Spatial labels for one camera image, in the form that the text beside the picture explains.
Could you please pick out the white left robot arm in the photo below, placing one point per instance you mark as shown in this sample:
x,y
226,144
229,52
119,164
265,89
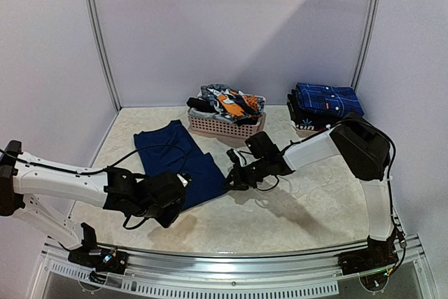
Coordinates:
x,y
25,177

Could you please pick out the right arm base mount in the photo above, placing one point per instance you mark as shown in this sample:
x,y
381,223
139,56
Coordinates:
x,y
374,264

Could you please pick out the navy blue Mickey t-shirt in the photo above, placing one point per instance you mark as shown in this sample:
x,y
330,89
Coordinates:
x,y
172,148

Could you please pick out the black folded printed garment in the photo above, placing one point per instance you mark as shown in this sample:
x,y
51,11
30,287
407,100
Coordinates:
x,y
304,121

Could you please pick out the aluminium front rail frame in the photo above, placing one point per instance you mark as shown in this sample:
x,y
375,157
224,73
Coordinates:
x,y
301,274

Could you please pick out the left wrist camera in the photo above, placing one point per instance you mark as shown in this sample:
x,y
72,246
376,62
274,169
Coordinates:
x,y
185,179

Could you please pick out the left aluminium corner post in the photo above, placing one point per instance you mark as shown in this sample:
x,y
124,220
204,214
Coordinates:
x,y
102,54

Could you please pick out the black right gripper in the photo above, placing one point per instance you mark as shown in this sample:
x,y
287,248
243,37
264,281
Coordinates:
x,y
240,176

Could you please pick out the orange patterned garment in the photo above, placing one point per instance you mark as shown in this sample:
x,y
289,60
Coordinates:
x,y
233,105

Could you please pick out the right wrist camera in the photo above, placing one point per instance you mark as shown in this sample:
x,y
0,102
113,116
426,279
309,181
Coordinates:
x,y
236,157

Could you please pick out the pink perforated plastic basket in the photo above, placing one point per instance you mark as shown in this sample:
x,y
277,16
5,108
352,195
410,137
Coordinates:
x,y
239,130

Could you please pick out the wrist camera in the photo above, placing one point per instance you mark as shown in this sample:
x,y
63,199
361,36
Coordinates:
x,y
185,179
236,157

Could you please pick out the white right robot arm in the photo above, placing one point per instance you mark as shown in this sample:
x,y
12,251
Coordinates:
x,y
367,151

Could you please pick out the aluminium corner post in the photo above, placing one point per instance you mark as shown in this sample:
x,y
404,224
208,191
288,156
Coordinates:
x,y
102,54
372,9

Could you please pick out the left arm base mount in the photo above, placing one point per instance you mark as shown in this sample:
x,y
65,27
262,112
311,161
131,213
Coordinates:
x,y
100,260

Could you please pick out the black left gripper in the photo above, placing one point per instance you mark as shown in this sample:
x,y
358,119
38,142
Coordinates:
x,y
167,220

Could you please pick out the black garment in basket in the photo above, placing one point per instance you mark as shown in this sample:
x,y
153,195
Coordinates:
x,y
200,105

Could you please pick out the grey folded garment in basket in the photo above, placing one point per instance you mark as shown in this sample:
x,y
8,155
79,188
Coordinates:
x,y
206,115

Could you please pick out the right aluminium corner post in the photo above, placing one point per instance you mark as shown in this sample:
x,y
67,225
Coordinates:
x,y
372,9

